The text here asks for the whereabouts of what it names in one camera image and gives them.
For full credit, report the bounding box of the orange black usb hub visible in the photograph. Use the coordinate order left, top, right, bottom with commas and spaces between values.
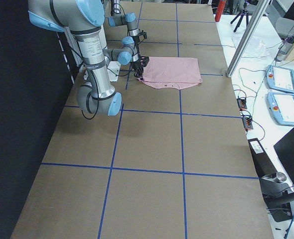
241, 114, 253, 131
237, 97, 247, 111

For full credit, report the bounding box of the red cylinder bottle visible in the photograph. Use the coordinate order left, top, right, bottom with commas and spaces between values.
215, 0, 226, 22

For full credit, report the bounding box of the black camera tripod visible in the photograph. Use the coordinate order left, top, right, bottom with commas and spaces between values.
230, 0, 249, 32

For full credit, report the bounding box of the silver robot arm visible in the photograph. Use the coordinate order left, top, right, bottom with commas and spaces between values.
108, 0, 141, 47
28, 0, 149, 116

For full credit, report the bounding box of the clear plastic bag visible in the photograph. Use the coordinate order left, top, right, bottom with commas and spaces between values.
242, 36, 271, 58

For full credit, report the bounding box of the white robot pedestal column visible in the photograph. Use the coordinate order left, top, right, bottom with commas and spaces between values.
83, 29, 120, 82

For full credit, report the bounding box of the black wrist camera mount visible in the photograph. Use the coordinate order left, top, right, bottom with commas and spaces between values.
139, 30, 147, 41
140, 56, 149, 67

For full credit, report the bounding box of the blue teach pendant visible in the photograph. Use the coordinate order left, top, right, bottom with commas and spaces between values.
267, 92, 294, 126
266, 65, 294, 94

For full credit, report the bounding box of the lower orange black usb hub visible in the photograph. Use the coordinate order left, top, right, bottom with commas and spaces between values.
241, 114, 253, 131

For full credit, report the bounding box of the upper orange black usb hub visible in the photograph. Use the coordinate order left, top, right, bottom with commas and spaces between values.
237, 97, 247, 111

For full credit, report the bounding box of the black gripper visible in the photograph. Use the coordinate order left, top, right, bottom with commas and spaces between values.
133, 60, 144, 81
132, 35, 141, 47

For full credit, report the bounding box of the pink printed t-shirt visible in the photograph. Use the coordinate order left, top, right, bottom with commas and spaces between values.
137, 57, 203, 90

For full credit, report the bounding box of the lower blue teach pendant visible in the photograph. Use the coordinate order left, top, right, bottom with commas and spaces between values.
267, 92, 294, 126

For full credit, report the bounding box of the upper blue teach pendant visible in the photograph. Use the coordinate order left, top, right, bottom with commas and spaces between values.
266, 65, 294, 94

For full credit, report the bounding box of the black box with label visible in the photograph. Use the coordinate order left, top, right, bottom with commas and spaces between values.
248, 138, 277, 178

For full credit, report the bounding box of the aluminium frame post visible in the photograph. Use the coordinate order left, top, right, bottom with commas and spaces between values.
226, 0, 270, 78

